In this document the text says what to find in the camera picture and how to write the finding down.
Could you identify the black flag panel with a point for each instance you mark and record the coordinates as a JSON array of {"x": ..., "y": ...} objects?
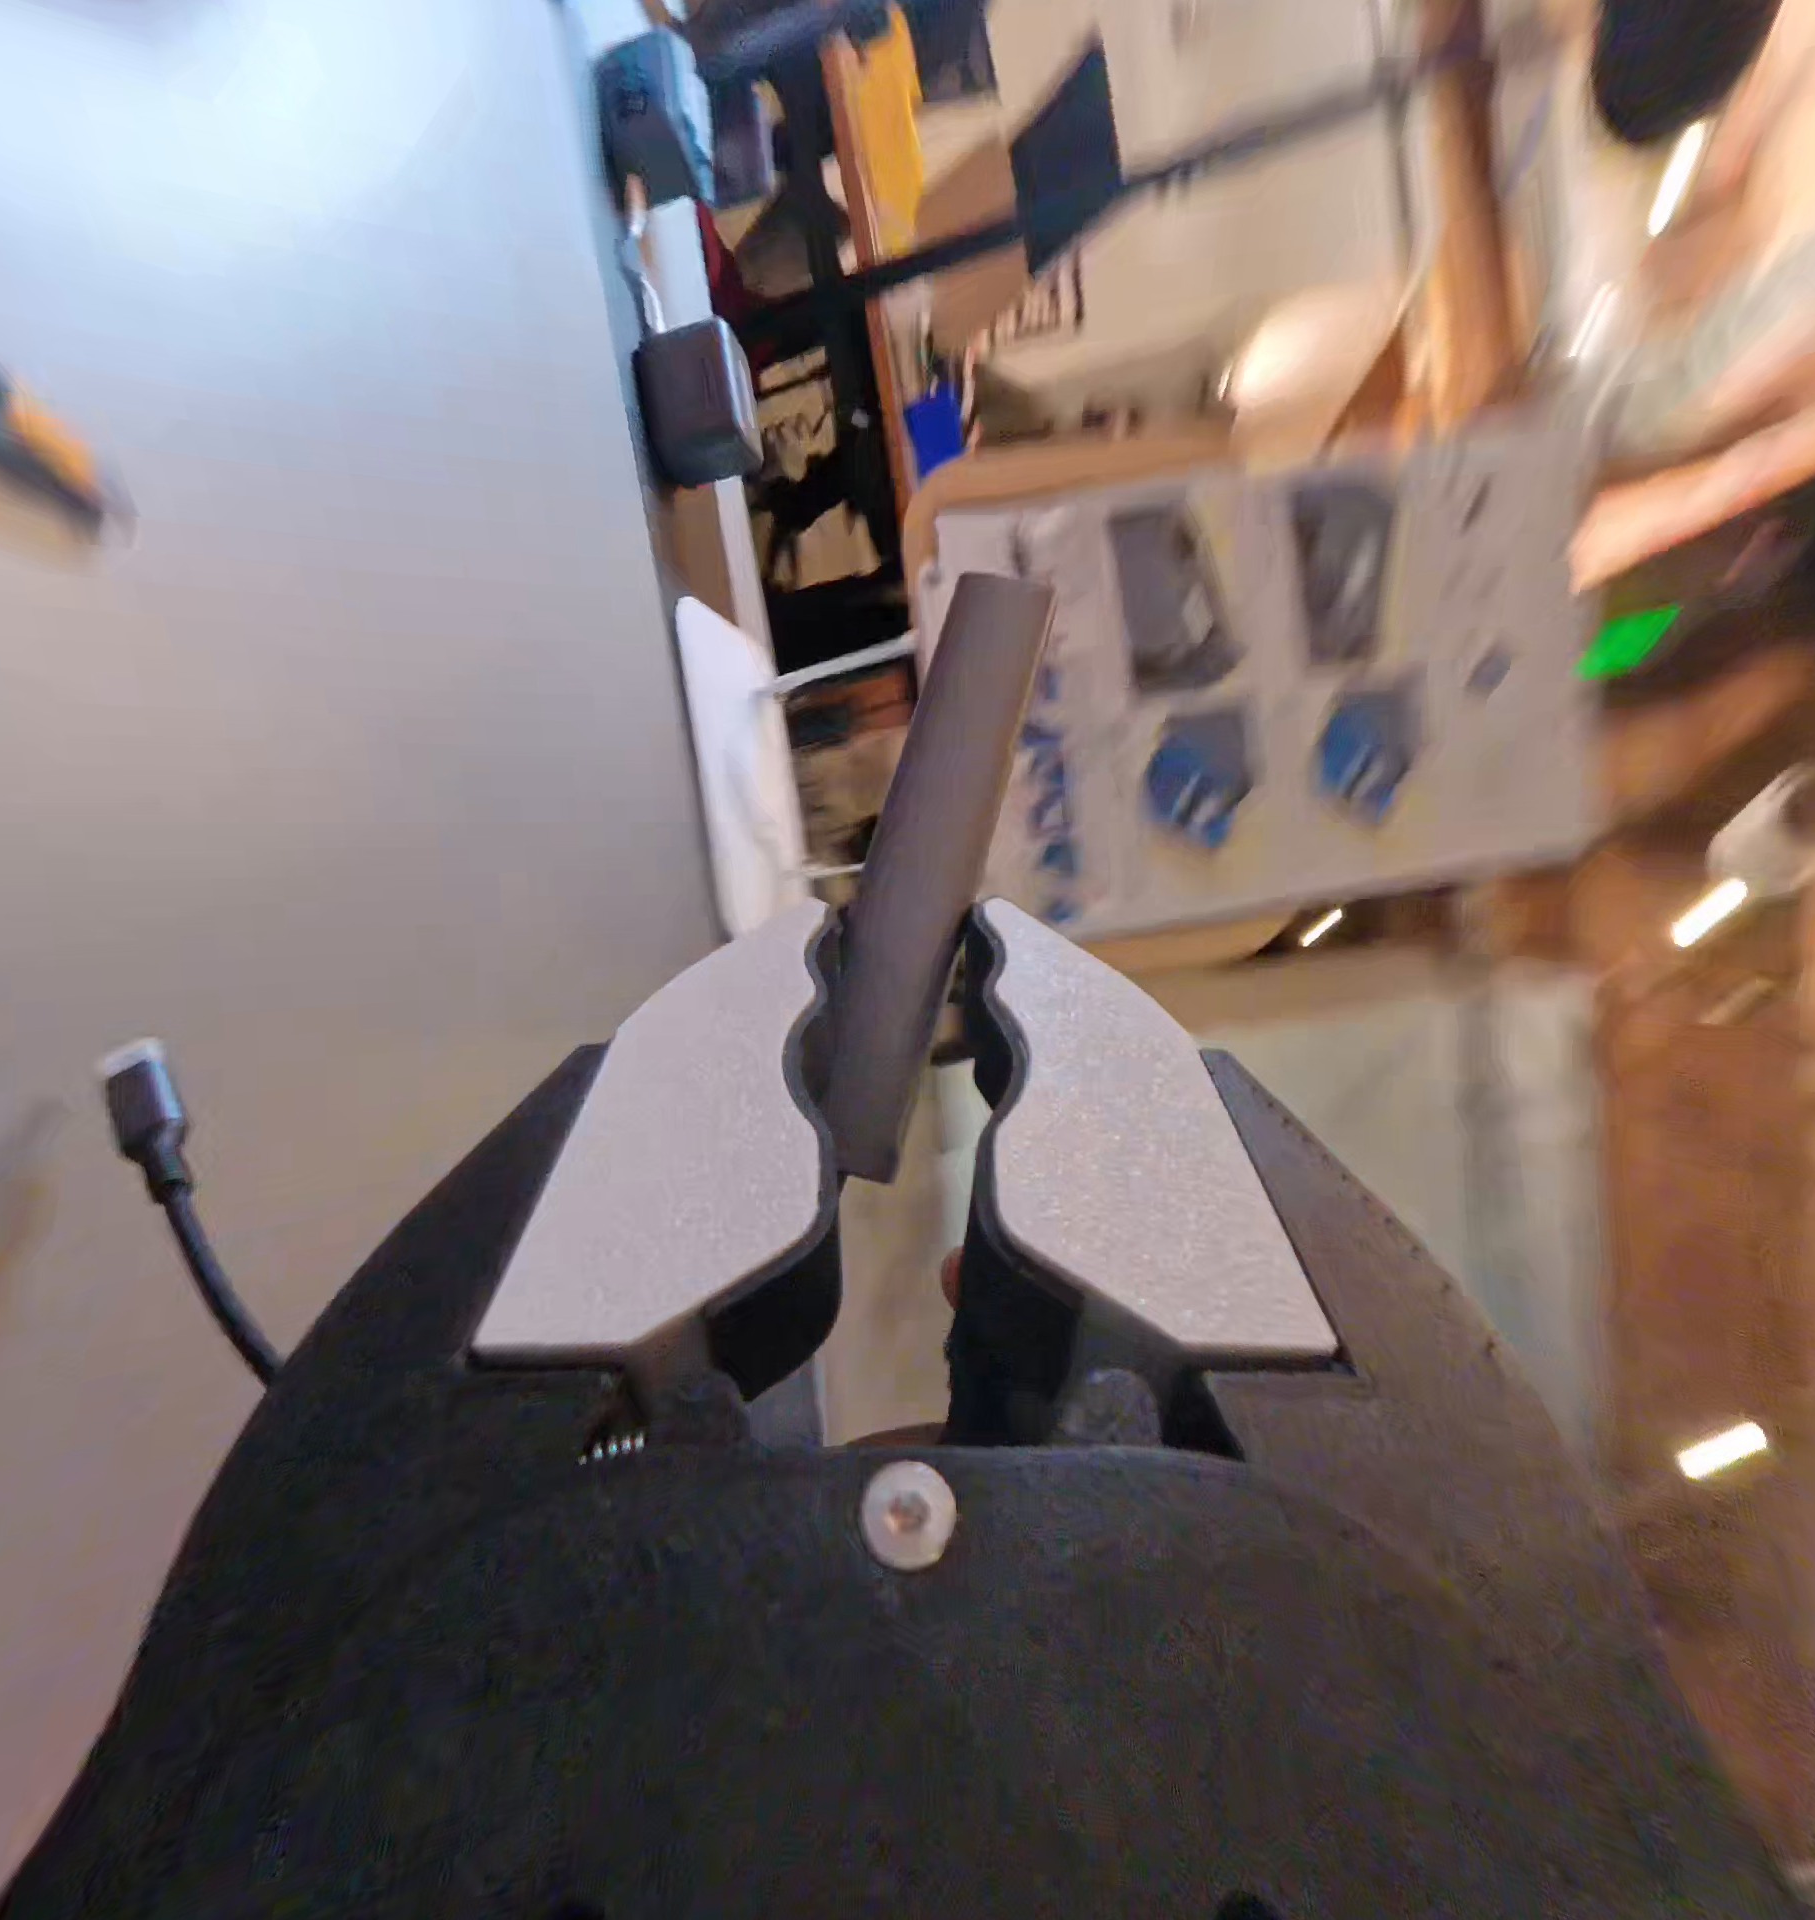
[{"x": 1064, "y": 157}]

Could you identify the grey usb hub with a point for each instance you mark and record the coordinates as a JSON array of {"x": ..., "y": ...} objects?
[{"x": 922, "y": 838}]

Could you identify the green sign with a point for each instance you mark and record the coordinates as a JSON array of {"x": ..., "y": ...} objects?
[{"x": 1627, "y": 643}]

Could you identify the row of yellow bins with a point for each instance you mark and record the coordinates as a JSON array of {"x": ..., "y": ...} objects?
[{"x": 889, "y": 128}]

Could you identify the blue storage bin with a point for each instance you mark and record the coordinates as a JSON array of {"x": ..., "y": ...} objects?
[{"x": 935, "y": 431}]

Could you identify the white document stand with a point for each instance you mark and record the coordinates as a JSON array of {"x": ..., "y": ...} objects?
[{"x": 734, "y": 749}]

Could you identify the printed instruction sheet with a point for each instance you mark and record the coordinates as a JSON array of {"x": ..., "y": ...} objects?
[{"x": 1268, "y": 676}]

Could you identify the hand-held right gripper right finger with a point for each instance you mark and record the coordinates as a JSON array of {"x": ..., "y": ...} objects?
[{"x": 1131, "y": 1184}]

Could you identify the dark grey case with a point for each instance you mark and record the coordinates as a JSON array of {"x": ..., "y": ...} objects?
[{"x": 697, "y": 398}]

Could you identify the black blue battery charger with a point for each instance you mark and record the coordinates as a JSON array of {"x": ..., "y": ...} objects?
[{"x": 653, "y": 113}]

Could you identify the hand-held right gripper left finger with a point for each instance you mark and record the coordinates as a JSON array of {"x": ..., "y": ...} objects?
[{"x": 668, "y": 1184}]

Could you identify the black light stand pole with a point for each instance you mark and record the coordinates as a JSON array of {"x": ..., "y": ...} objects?
[{"x": 922, "y": 262}]

